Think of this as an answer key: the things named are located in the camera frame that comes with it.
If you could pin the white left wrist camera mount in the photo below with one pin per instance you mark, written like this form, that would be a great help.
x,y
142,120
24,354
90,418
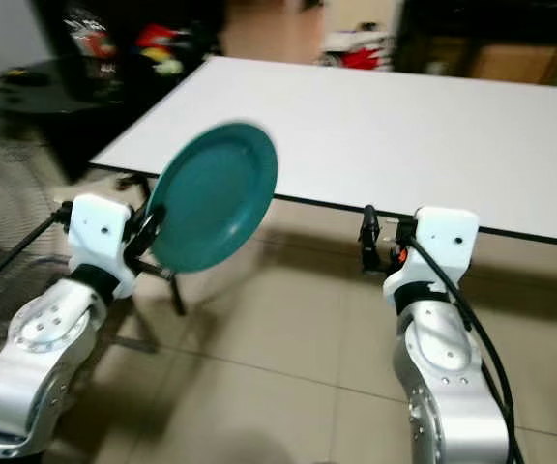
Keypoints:
x,y
100,232

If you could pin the black table leg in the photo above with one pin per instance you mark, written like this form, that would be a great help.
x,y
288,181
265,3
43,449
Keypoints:
x,y
180,300

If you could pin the black shelf desk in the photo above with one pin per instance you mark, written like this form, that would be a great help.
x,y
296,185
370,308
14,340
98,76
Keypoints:
x,y
433,29

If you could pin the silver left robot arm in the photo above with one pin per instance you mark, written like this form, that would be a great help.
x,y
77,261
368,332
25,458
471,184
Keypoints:
x,y
27,377

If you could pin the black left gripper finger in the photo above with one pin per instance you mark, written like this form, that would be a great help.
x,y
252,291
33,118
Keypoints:
x,y
150,232

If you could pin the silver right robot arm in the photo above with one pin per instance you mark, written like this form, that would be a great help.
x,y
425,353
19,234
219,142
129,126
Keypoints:
x,y
443,377

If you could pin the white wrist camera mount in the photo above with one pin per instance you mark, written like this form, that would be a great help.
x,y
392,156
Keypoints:
x,y
448,237
100,232

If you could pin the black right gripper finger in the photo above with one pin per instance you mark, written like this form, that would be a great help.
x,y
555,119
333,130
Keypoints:
x,y
370,242

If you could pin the black round stool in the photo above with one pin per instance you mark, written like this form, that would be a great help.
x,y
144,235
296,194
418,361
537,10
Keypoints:
x,y
37,87

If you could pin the brown cardboard box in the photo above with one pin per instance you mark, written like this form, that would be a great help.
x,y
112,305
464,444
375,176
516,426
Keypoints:
x,y
515,63

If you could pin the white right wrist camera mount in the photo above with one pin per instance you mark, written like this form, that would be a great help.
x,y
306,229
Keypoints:
x,y
448,237

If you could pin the teal round plate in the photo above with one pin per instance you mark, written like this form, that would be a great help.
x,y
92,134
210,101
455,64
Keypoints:
x,y
216,193

